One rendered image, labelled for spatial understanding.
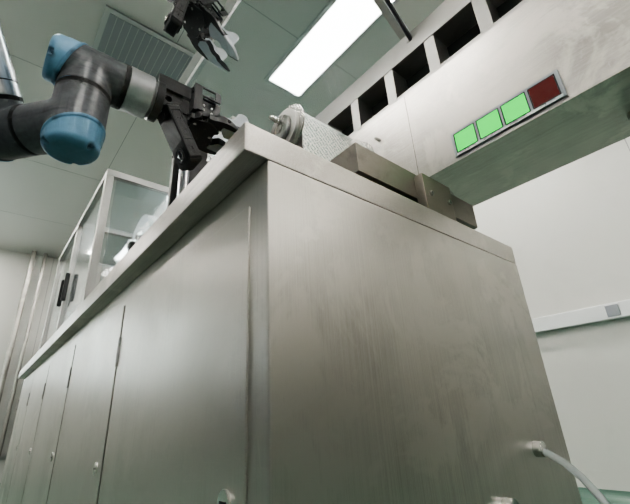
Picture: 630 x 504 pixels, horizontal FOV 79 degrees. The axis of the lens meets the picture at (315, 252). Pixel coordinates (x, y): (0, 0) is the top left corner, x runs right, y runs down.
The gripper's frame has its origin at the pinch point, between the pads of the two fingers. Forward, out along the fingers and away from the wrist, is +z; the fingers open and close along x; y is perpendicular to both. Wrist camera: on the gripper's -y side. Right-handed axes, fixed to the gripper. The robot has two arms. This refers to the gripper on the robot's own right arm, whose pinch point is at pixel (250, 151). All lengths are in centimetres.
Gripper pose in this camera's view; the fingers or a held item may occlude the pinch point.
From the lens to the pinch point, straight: 82.1
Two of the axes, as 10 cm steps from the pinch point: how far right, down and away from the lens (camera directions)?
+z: 7.7, 2.1, 6.0
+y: -0.5, -9.2, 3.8
